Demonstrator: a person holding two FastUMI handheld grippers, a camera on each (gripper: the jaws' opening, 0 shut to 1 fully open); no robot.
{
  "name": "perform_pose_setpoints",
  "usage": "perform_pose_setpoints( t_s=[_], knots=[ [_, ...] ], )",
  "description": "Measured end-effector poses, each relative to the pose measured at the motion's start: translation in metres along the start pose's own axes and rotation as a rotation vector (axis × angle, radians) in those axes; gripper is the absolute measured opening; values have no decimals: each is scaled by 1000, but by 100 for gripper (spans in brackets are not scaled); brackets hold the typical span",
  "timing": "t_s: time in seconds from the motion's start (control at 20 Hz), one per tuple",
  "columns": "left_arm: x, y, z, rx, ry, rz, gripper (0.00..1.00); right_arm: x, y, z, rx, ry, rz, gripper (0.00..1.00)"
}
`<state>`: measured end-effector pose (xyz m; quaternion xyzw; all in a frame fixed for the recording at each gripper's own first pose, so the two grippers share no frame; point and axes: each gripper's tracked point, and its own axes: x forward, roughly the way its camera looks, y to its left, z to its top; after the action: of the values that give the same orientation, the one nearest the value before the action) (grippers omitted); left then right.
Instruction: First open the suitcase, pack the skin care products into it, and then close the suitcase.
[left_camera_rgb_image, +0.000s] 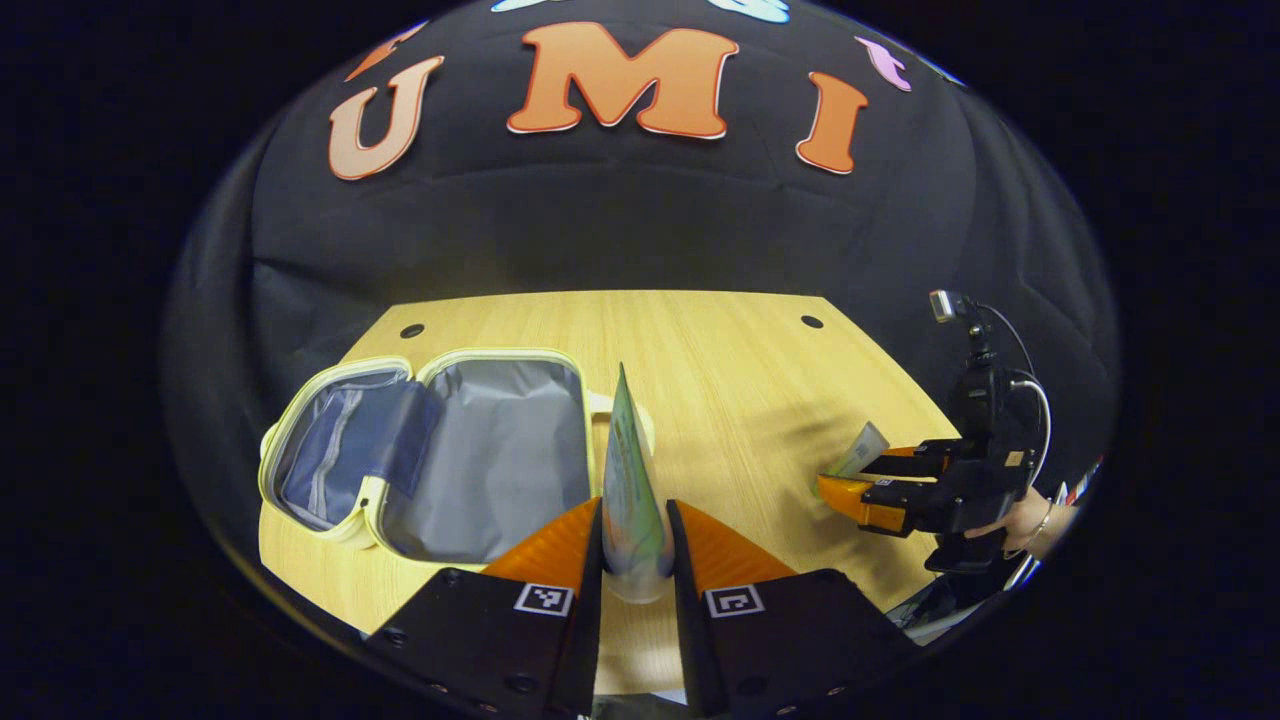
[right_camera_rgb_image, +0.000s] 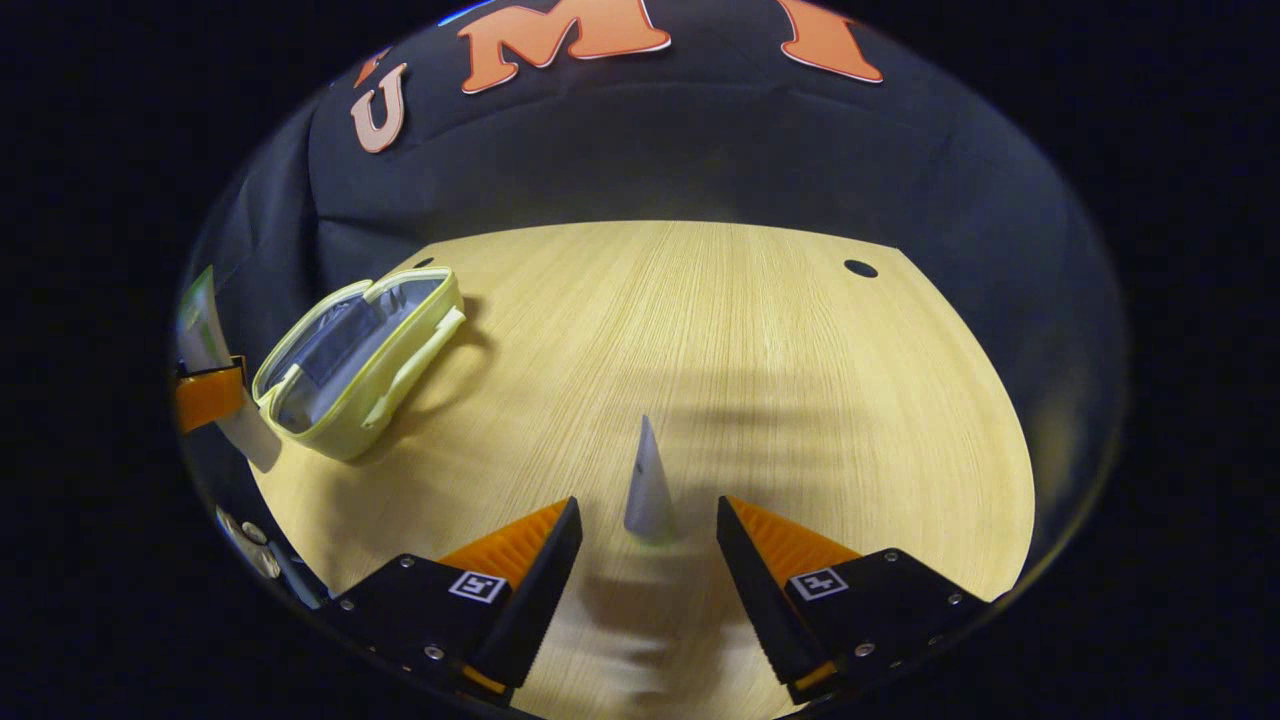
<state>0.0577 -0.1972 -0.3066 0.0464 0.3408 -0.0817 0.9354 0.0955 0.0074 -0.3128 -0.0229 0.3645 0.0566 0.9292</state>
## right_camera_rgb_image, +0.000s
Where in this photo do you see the white tube green label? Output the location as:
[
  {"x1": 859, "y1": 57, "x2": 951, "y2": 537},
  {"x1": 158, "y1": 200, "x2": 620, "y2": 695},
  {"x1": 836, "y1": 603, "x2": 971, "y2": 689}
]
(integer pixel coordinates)
[{"x1": 175, "y1": 265, "x2": 283, "y2": 473}]

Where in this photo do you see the pale yellow suitcase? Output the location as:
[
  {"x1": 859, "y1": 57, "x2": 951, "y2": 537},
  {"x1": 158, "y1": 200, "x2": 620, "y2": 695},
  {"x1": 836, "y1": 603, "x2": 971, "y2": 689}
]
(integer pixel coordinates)
[{"x1": 250, "y1": 266, "x2": 468, "y2": 463}]

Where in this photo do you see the green gradient tube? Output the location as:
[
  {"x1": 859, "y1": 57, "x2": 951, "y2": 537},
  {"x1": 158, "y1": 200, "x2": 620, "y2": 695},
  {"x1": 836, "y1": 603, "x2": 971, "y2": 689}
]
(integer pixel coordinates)
[{"x1": 623, "y1": 414, "x2": 679, "y2": 541}]

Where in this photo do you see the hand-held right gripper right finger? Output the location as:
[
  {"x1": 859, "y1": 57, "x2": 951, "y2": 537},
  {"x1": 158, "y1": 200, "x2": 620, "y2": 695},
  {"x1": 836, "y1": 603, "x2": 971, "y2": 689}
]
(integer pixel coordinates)
[{"x1": 716, "y1": 494, "x2": 996, "y2": 706}]

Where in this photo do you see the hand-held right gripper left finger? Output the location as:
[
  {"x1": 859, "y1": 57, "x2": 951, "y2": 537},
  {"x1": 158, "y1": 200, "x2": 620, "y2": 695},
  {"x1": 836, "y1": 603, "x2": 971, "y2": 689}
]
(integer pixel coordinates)
[{"x1": 325, "y1": 496, "x2": 584, "y2": 706}]

